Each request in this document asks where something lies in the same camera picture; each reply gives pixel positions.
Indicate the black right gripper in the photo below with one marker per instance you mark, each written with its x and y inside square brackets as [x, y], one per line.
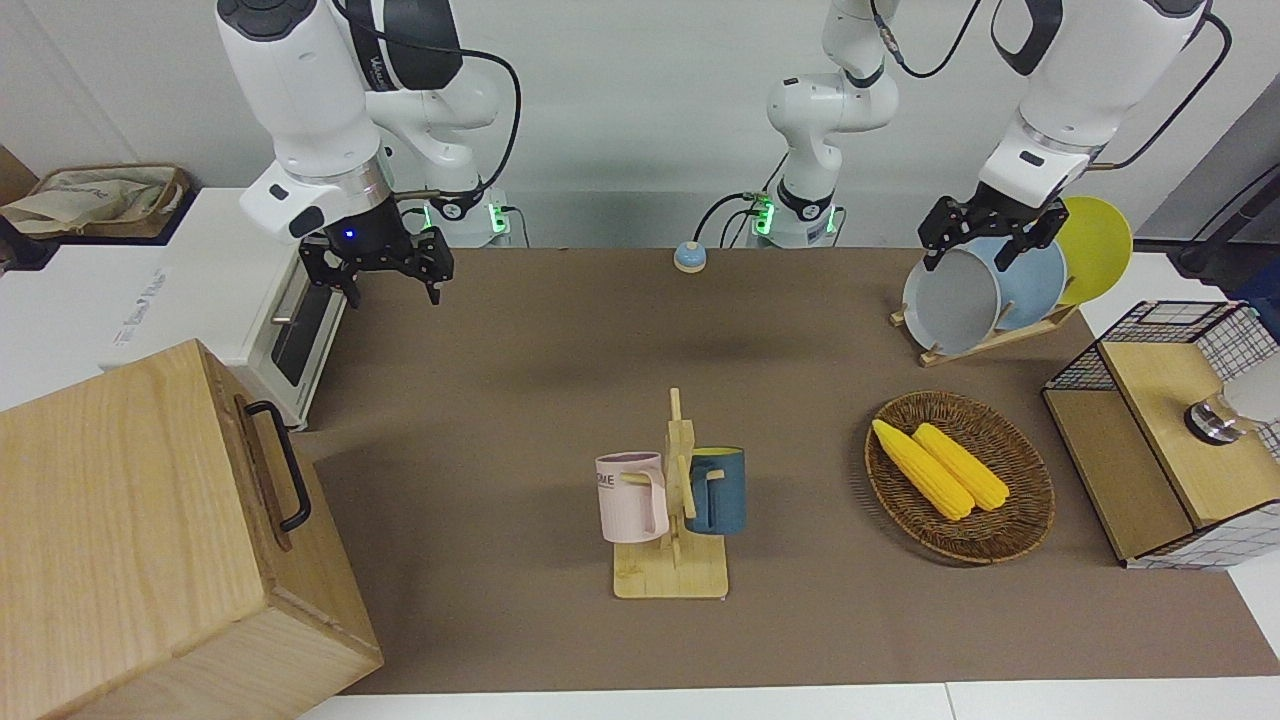
[365, 230]

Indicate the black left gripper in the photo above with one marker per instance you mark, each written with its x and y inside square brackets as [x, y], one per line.
[1000, 212]

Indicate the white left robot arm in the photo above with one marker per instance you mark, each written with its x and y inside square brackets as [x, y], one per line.
[1080, 80]

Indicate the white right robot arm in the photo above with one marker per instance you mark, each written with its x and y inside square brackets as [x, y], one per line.
[300, 90]

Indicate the light blue plate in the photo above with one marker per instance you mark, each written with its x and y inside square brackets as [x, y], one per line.
[1030, 285]

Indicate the grey plate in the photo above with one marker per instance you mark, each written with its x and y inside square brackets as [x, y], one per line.
[950, 305]

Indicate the wooden plate rack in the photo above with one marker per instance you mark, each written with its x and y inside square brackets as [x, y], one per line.
[985, 345]

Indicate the yellow plate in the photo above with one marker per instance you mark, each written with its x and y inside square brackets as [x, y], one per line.
[1098, 245]

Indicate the white toaster oven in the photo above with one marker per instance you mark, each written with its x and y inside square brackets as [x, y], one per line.
[220, 290]

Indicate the black stand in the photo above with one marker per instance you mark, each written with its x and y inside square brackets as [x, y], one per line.
[1215, 235]

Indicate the yellow corn cob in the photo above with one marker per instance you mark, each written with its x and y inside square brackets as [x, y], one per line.
[965, 465]
[925, 470]

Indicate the brown wicker basket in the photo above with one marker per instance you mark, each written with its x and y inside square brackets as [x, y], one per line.
[1020, 520]

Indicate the clear glass with metal base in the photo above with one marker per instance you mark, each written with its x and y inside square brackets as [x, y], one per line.
[1212, 420]

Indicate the blue round button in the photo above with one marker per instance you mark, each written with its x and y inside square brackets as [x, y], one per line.
[690, 258]

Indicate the beige cloth bag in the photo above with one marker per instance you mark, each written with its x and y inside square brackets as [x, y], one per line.
[90, 200]

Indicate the pink mug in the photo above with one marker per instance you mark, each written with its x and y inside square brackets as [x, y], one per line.
[628, 500]

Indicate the dark blue mug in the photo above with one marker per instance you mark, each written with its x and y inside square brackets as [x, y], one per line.
[728, 495]

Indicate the light wooden cabinet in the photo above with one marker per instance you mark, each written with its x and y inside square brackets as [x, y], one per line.
[110, 540]

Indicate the wooden mug rack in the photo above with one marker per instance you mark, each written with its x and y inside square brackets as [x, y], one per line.
[670, 575]

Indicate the brown table mat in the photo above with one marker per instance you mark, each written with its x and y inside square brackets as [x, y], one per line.
[800, 620]

